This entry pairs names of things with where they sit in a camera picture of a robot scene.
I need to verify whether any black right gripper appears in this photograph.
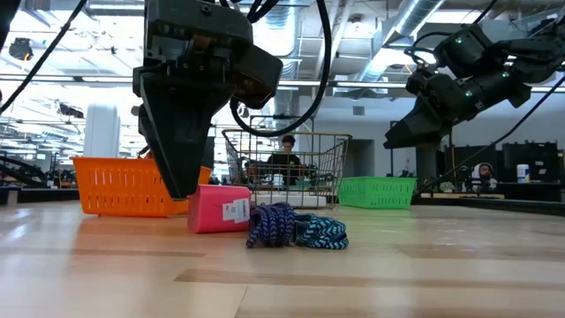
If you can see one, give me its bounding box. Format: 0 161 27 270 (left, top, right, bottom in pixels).
382 65 486 150

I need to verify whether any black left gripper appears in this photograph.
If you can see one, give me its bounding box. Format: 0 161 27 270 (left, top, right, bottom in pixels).
132 0 255 200

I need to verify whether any pink small box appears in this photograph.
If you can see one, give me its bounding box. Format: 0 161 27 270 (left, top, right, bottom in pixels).
187 184 252 234

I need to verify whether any white adapter box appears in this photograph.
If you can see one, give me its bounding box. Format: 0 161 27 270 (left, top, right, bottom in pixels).
264 196 328 209

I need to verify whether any teal braided cable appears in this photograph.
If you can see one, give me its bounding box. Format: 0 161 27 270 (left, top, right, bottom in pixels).
293 213 350 251

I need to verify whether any dark blue braided cable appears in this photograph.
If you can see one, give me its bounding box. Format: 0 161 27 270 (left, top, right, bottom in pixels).
245 201 297 249

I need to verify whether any grey support column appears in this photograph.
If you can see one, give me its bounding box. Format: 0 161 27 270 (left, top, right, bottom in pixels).
416 143 438 189

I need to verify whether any black monitor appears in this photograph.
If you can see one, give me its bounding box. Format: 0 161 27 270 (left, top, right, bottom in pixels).
501 140 561 183
443 144 498 178

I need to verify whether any green plastic basket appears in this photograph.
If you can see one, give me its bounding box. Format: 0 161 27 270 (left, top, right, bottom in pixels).
337 176 418 210

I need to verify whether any orange plastic basket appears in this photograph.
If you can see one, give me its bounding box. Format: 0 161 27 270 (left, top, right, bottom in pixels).
72 156 213 218

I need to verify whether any person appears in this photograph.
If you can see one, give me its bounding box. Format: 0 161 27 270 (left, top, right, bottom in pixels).
264 134 306 186
470 162 500 193

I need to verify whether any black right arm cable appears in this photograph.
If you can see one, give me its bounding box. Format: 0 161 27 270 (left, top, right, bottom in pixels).
417 74 565 195

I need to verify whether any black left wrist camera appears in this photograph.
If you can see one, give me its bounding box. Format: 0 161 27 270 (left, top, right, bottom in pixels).
228 43 284 110

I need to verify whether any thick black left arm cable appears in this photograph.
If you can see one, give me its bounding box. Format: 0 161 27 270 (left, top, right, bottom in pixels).
229 0 333 138

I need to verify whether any metal wire basket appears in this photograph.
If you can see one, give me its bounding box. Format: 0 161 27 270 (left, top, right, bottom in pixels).
222 128 353 209

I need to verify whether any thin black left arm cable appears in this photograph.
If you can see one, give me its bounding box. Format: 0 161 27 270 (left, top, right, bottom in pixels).
0 0 89 116

